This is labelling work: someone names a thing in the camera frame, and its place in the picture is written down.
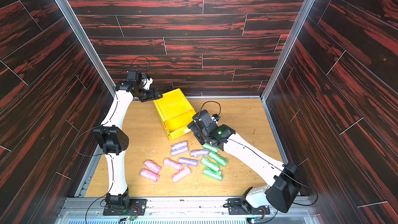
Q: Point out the purple roll middle right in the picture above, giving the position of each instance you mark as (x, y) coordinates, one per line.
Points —
(199, 153)

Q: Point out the purple roll upper front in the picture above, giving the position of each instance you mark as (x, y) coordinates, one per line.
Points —
(179, 151)

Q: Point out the pink roll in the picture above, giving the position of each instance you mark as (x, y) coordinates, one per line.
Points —
(181, 174)
(172, 164)
(152, 166)
(150, 175)

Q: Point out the purple roll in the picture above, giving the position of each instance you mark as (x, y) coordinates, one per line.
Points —
(179, 151)
(199, 153)
(188, 162)
(179, 145)

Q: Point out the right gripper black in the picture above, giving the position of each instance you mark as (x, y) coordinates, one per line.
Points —
(195, 127)

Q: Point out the green roll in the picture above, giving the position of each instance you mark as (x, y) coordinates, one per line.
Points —
(207, 163)
(210, 148)
(217, 175)
(220, 160)

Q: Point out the green roll bottom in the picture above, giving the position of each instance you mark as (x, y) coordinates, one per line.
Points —
(217, 175)

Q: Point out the purple roll upper back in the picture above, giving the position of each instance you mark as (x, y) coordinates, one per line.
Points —
(179, 145)

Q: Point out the pink roll far left lower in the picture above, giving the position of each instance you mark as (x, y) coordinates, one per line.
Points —
(150, 175)

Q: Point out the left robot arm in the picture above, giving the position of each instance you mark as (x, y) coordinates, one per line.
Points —
(114, 142)

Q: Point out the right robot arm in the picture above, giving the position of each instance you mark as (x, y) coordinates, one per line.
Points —
(281, 186)

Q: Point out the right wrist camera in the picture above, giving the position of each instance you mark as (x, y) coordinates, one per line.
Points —
(215, 118)

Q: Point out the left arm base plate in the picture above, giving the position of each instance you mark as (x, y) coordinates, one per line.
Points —
(136, 207)

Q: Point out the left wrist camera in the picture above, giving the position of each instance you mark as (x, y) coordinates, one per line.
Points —
(139, 79)

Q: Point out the green roll top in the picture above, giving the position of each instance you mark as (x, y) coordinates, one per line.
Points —
(210, 148)

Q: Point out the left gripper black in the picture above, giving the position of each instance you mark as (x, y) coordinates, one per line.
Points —
(152, 97)

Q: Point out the pink roll lower centre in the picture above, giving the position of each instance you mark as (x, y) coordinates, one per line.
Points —
(181, 174)

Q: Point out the purple roll lower centre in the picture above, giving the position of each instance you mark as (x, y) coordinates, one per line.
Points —
(188, 162)

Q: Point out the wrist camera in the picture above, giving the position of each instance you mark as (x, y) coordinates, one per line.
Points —
(139, 79)
(215, 118)

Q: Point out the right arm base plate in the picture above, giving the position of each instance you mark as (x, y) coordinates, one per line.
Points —
(237, 206)

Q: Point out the pink roll far left upper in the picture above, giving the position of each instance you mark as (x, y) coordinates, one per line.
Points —
(152, 166)

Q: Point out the yellow drawer cabinet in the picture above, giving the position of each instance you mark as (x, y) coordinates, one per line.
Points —
(171, 104)

